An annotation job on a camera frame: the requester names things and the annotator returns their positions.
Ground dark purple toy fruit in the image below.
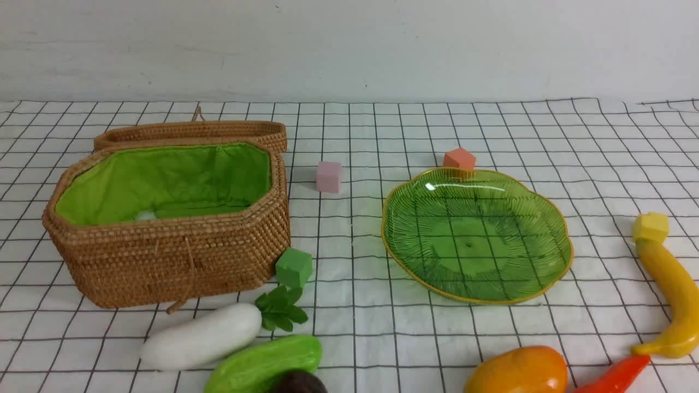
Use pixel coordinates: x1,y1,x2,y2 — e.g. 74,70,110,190
270,369,328,393

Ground yellow toy banana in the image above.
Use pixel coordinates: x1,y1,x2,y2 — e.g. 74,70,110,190
631,239,698,359

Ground orange toy mango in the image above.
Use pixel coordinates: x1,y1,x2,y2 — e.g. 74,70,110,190
463,346,568,392

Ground green foam cube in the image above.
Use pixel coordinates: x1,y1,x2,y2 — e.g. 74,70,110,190
275,248,313,288

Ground woven rattan basket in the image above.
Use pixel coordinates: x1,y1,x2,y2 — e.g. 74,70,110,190
42,137,291,313

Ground pink foam cube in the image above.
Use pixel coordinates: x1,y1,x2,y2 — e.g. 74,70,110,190
316,161,343,193

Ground orange foam cube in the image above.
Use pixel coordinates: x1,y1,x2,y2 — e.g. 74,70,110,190
442,147,477,171

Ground orange toy carrot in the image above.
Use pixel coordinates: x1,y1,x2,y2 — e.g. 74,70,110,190
574,355,651,392

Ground white toy radish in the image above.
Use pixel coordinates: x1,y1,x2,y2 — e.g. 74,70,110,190
140,285,309,372

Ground green glass leaf plate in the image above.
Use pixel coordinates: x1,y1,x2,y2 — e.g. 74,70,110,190
381,168,574,305

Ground green toy cucumber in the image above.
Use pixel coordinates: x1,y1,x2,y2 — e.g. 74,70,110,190
203,334,323,392

